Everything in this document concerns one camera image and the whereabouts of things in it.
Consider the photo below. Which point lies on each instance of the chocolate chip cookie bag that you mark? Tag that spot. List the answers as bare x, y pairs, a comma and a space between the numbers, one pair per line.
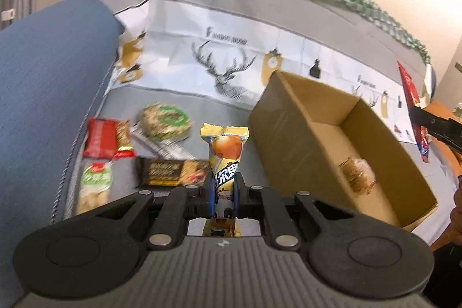
359, 175

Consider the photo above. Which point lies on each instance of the red spicy strips packet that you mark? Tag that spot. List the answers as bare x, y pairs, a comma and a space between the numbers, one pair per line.
413, 105

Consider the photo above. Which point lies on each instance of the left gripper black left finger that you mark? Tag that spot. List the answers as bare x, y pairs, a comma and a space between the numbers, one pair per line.
97, 251

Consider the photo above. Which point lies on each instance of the yellow orange ice cream packet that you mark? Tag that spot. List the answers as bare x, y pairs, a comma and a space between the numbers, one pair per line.
225, 146

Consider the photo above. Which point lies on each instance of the round puffed rice cake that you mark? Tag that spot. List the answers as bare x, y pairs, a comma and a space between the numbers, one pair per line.
164, 122

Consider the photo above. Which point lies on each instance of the black cracker packet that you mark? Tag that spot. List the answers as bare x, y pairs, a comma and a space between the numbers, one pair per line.
171, 172

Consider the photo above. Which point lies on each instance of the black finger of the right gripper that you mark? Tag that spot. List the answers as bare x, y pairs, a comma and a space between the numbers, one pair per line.
447, 131

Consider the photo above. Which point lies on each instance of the grey deer print sofa cover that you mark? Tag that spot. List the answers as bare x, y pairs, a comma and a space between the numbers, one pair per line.
214, 58

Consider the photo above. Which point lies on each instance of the orange cushion upper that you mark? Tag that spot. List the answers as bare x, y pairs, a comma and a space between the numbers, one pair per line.
438, 109

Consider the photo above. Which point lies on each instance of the red snack packet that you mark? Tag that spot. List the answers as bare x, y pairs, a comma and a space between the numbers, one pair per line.
109, 139

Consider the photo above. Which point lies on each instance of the silver foil snack packet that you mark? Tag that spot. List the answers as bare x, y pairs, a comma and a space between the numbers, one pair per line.
164, 149

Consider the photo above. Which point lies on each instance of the blue sofa armrest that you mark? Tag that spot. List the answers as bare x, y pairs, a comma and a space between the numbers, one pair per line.
55, 68

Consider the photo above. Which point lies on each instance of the brown cardboard box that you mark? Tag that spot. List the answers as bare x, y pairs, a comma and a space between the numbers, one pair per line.
304, 130

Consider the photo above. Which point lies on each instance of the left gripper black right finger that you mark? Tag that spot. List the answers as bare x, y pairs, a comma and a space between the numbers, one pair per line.
351, 252

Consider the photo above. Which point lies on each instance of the green label peanut packet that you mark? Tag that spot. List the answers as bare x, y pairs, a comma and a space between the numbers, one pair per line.
96, 182

